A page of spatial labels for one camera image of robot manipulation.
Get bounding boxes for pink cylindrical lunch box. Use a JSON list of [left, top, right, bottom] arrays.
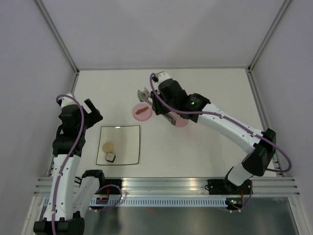
[[172, 114, 189, 127]]

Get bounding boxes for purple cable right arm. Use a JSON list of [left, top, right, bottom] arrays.
[[149, 72, 292, 172]]

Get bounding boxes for pink lid with brown strap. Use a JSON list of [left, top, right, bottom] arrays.
[[133, 103, 153, 121]]

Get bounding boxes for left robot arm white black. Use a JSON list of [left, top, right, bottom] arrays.
[[33, 94, 107, 235]]

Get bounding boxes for white slotted cable duct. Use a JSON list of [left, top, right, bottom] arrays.
[[90, 197, 227, 208]]

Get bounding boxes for sushi roll white top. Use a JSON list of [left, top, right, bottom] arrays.
[[105, 152, 116, 163]]

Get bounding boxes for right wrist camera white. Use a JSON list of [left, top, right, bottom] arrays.
[[153, 71, 171, 84]]

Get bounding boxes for white square plate black rim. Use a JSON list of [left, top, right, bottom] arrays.
[[96, 125, 141, 166]]

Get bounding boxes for left aluminium frame post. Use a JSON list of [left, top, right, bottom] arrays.
[[33, 0, 79, 74]]

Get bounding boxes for aluminium frame post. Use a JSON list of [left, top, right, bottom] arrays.
[[246, 0, 293, 73], [33, 0, 79, 74]]

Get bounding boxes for right aluminium frame post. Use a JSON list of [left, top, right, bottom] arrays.
[[246, 0, 293, 73]]

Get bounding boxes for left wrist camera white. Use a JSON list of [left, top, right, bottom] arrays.
[[56, 94, 76, 108]]

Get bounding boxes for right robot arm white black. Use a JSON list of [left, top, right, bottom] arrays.
[[150, 73, 276, 193]]

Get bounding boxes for steel food tongs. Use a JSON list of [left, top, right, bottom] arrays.
[[137, 88, 176, 125]]

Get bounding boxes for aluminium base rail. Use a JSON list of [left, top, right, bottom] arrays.
[[34, 177, 300, 196]]

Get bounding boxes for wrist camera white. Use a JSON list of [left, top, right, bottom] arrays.
[[153, 71, 171, 84], [56, 94, 76, 108]]

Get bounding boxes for round beige bun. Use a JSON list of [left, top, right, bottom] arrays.
[[102, 142, 114, 154]]

